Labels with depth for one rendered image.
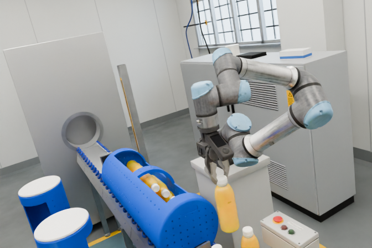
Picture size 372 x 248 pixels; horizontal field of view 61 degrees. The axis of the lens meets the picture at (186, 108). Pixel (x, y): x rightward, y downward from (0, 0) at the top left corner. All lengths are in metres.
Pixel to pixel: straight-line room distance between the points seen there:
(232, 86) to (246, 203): 0.87
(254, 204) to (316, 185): 1.26
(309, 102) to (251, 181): 0.63
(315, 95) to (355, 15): 2.60
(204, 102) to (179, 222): 0.53
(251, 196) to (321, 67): 1.39
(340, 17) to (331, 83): 1.17
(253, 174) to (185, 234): 0.55
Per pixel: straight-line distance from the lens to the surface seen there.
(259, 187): 1.80
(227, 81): 1.07
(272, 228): 1.34
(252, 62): 1.19
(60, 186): 2.43
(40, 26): 6.18
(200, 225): 1.41
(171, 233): 1.35
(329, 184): 3.13
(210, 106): 1.05
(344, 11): 3.92
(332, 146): 3.03
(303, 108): 1.30
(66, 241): 1.78
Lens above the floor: 1.90
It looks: 14 degrees down
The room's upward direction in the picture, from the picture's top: 11 degrees counter-clockwise
